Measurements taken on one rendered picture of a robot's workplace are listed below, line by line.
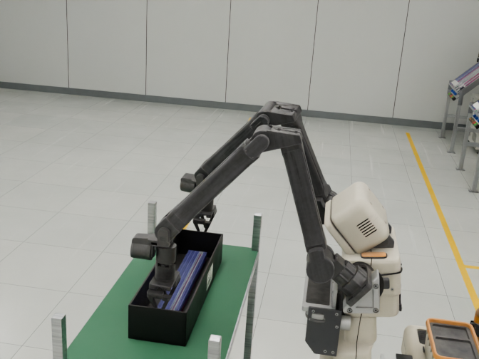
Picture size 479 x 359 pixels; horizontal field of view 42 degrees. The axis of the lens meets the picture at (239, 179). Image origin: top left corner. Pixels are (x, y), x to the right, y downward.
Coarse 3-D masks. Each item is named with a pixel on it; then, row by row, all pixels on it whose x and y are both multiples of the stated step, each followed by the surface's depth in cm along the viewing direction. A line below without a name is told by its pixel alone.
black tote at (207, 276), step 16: (176, 240) 230; (192, 240) 233; (208, 240) 232; (176, 256) 233; (208, 256) 234; (208, 272) 207; (144, 288) 193; (160, 288) 209; (208, 288) 211; (128, 304) 180; (144, 304) 195; (192, 304) 185; (128, 320) 181; (144, 320) 180; (160, 320) 179; (176, 320) 178; (192, 320) 188; (128, 336) 183; (144, 336) 182; (160, 336) 181; (176, 336) 180
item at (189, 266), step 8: (192, 256) 226; (200, 256) 227; (184, 264) 220; (192, 264) 220; (200, 264) 221; (184, 272) 214; (192, 272) 215; (200, 272) 222; (184, 280) 209; (192, 280) 209; (176, 288) 203; (184, 288) 204; (192, 288) 210; (176, 296) 199; (184, 296) 199; (160, 304) 193; (168, 304) 194; (176, 304) 194; (184, 304) 199
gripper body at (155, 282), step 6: (156, 264) 179; (162, 264) 178; (174, 264) 180; (156, 270) 179; (162, 270) 178; (168, 270) 178; (174, 270) 180; (156, 276) 180; (162, 276) 179; (168, 276) 179; (174, 276) 181; (150, 282) 178; (156, 282) 179; (162, 282) 179; (168, 282) 179; (174, 282) 180; (168, 288) 177
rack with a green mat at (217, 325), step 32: (256, 224) 241; (224, 256) 238; (256, 256) 240; (128, 288) 211; (224, 288) 215; (256, 288) 252; (64, 320) 165; (96, 320) 191; (224, 320) 196; (64, 352) 168; (96, 352) 176; (128, 352) 177; (160, 352) 178; (192, 352) 179; (224, 352) 179
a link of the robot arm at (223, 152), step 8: (248, 120) 208; (256, 120) 199; (264, 120) 198; (240, 128) 210; (248, 128) 206; (256, 128) 201; (232, 136) 212; (240, 136) 209; (248, 136) 208; (224, 144) 216; (232, 144) 212; (240, 144) 211; (216, 152) 218; (224, 152) 216; (208, 160) 221; (216, 160) 219; (200, 168) 223; (208, 168) 222
